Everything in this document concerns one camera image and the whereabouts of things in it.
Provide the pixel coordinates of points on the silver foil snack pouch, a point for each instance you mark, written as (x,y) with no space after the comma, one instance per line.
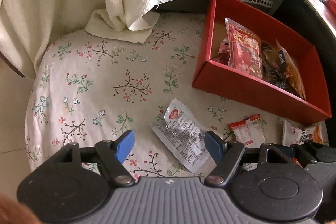
(182,132)

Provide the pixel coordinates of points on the person's hand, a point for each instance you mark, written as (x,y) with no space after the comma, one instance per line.
(13,212)

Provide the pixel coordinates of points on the long red white snack packet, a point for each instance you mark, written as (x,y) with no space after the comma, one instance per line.
(249,131)

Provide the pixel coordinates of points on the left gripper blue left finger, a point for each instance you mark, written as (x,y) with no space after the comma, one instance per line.
(111,156)

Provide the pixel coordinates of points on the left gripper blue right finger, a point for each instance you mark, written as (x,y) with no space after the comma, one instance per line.
(226,155)

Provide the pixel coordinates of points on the dark clear snack packet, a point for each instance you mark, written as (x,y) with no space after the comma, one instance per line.
(271,71)

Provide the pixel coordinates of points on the white pink snack packet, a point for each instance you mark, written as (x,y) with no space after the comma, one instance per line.
(223,55)

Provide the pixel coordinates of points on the red clear snack pouch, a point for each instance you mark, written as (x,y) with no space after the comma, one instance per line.
(245,49)

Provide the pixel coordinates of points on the red cardboard box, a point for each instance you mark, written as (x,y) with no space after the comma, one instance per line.
(213,77)

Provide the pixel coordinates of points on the orange clear snack packet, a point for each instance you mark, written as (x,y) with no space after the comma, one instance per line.
(290,71)

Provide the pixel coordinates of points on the white spicy noodle snack bag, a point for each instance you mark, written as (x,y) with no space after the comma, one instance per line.
(294,135)

